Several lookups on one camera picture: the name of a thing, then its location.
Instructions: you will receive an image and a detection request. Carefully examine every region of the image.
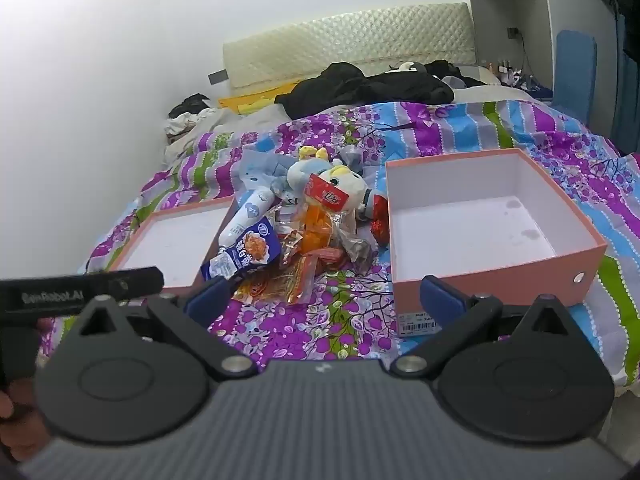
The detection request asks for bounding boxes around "blue snack packet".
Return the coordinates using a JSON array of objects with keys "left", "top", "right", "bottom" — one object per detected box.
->
[{"left": 200, "top": 216, "right": 283, "bottom": 282}]

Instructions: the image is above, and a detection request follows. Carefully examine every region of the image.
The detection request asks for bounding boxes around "clear red sausage packet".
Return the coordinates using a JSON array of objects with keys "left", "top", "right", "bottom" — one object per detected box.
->
[{"left": 300, "top": 232, "right": 375, "bottom": 273}]

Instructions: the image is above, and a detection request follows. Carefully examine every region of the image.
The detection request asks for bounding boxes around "clear brown snack packet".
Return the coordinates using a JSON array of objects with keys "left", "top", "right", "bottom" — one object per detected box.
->
[{"left": 272, "top": 210, "right": 307, "bottom": 261}]

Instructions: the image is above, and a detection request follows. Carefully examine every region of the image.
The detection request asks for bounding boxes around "white grey wall cabinet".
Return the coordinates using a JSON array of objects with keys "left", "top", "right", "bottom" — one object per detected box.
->
[{"left": 462, "top": 0, "right": 621, "bottom": 96}]

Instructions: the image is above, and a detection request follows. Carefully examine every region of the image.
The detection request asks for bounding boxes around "pink box lid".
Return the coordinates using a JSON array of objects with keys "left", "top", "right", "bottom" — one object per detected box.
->
[{"left": 107, "top": 195, "right": 238, "bottom": 291}]

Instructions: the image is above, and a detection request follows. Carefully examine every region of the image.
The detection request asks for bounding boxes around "white spray bottle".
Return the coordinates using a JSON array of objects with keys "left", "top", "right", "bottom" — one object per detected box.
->
[{"left": 217, "top": 187, "right": 275, "bottom": 256}]

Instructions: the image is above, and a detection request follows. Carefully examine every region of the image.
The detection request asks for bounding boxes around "purple floral blanket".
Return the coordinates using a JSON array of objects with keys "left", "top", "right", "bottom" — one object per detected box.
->
[{"left": 85, "top": 100, "right": 640, "bottom": 396}]

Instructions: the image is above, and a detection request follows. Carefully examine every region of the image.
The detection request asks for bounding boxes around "person's left hand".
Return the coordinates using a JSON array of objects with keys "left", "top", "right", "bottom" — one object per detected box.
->
[{"left": 0, "top": 379, "right": 52, "bottom": 463}]

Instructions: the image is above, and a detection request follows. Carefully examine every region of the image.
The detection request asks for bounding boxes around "grey blue plastic bag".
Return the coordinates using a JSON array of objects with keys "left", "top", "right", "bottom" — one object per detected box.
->
[{"left": 240, "top": 147, "right": 301, "bottom": 198}]

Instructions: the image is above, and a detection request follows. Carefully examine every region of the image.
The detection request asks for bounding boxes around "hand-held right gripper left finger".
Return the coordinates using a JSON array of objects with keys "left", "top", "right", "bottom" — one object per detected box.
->
[{"left": 75, "top": 276, "right": 258, "bottom": 380}]

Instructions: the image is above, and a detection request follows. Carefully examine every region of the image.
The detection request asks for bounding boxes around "black garment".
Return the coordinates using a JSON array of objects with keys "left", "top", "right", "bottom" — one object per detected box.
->
[{"left": 425, "top": 60, "right": 481, "bottom": 86}]

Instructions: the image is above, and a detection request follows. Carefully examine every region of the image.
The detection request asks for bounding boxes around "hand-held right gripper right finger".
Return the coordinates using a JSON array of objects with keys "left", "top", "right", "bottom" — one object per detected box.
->
[{"left": 391, "top": 276, "right": 593, "bottom": 378}]

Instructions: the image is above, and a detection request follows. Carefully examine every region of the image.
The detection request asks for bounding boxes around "cream quilted headboard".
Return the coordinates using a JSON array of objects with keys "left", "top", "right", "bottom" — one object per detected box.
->
[{"left": 222, "top": 2, "right": 476, "bottom": 96}]

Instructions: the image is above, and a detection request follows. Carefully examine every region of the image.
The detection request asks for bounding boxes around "black and white clothes heap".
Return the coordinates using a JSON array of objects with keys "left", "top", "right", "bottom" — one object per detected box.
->
[{"left": 167, "top": 92, "right": 221, "bottom": 133}]

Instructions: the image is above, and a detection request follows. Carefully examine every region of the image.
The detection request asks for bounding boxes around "small blue plush doll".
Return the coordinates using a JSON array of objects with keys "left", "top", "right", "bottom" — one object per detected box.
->
[{"left": 287, "top": 146, "right": 331, "bottom": 196}]

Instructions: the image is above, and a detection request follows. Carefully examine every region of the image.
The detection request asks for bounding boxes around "black clothes pile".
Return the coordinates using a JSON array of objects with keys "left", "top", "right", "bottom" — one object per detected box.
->
[{"left": 275, "top": 61, "right": 456, "bottom": 118}]

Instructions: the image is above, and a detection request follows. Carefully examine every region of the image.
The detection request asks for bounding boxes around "blue padded board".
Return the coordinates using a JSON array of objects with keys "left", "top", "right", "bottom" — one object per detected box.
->
[{"left": 552, "top": 30, "right": 598, "bottom": 123}]

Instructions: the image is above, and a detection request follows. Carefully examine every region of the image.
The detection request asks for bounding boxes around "yellow pillow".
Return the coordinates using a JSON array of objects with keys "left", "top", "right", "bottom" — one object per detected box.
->
[{"left": 220, "top": 94, "right": 278, "bottom": 111}]

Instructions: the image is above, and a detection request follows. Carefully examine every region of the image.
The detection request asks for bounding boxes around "red label snack packet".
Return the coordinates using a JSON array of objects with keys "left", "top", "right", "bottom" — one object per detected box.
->
[{"left": 295, "top": 174, "right": 358, "bottom": 261}]

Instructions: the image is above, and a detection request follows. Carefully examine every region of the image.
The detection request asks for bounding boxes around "pink cardboard box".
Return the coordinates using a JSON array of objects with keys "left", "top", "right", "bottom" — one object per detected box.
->
[{"left": 385, "top": 148, "right": 609, "bottom": 341}]

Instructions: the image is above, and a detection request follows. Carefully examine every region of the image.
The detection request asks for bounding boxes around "white face plush doll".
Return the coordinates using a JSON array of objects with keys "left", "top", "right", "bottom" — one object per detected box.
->
[{"left": 317, "top": 159, "right": 388, "bottom": 221}]

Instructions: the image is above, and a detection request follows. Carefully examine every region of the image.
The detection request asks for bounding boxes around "red foil snack packet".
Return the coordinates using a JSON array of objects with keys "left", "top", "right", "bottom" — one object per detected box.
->
[{"left": 370, "top": 195, "right": 392, "bottom": 247}]

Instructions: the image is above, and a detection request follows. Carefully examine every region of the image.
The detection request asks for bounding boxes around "clear packet orange print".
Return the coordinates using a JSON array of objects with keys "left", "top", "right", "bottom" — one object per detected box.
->
[{"left": 232, "top": 255, "right": 321, "bottom": 306}]

